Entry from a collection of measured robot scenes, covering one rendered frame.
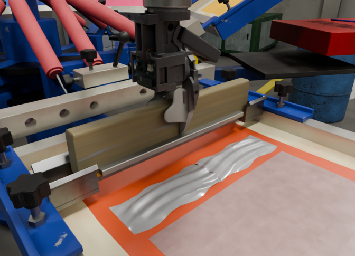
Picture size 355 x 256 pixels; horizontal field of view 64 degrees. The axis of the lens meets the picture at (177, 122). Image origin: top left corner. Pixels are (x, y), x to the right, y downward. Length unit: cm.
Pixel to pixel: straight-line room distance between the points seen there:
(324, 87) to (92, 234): 287
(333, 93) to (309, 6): 430
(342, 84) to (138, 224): 290
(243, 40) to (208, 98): 512
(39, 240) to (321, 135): 55
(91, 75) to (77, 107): 10
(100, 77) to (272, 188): 46
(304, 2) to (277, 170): 680
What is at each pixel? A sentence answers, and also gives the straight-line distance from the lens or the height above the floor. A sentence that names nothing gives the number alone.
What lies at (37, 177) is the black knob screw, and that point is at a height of 106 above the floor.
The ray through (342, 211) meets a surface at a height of 96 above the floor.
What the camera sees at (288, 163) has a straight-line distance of 59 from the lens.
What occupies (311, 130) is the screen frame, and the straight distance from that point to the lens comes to 68.
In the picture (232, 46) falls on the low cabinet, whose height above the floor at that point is 23.
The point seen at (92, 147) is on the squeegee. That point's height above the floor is 105.
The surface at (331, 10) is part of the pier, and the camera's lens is 699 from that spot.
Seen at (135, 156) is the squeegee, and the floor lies 101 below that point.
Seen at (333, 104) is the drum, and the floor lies 21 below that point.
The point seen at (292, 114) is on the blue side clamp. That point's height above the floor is 100.
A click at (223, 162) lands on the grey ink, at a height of 96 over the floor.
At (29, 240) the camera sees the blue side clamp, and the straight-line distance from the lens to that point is 37.
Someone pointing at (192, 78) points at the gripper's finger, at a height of 112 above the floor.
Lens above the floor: 126
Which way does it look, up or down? 26 degrees down
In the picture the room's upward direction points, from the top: straight up
